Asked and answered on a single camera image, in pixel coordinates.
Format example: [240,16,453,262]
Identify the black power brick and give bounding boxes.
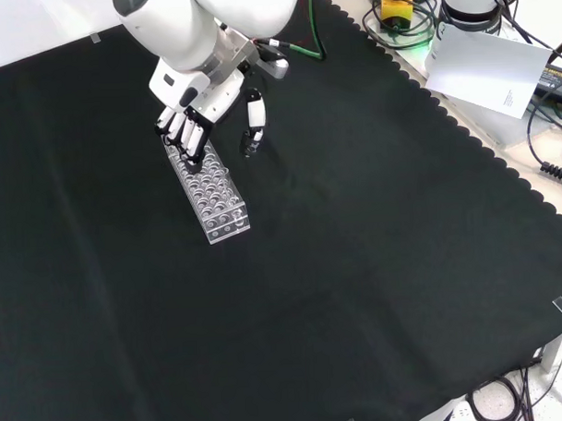
[532,64,562,103]

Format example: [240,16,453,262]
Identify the aluminium bracket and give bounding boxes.
[537,322,562,374]

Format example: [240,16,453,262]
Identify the black bench cloth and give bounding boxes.
[0,0,562,421]

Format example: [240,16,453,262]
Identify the white power strip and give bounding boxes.
[436,399,480,421]

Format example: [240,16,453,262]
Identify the pale board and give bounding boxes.
[423,21,556,123]

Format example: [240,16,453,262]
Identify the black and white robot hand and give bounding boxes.
[148,56,269,174]

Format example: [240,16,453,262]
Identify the green and black coiled cable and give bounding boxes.
[360,0,444,53]

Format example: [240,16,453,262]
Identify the black floor cables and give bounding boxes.
[465,365,562,421]

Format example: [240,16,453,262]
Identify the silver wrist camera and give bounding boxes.
[257,53,292,82]

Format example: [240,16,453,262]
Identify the black spiral cable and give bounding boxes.
[540,161,562,188]

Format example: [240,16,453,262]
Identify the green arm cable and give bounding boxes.
[278,0,329,63]

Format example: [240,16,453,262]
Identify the dark blue cable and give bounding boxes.
[521,91,562,172]

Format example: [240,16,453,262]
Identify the black base cables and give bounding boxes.
[485,0,556,54]

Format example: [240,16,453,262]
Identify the clear test tube rack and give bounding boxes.
[161,135,253,247]

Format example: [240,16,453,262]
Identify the yellow stop button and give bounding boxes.
[378,0,417,35]

